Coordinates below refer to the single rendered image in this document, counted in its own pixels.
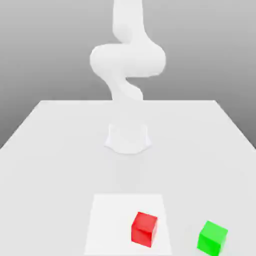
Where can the small red cube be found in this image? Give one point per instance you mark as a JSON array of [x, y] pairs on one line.
[[144, 230]]

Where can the small green cube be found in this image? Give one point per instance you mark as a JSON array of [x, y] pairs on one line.
[[212, 239]]

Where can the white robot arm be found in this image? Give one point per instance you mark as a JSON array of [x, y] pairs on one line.
[[128, 60]]

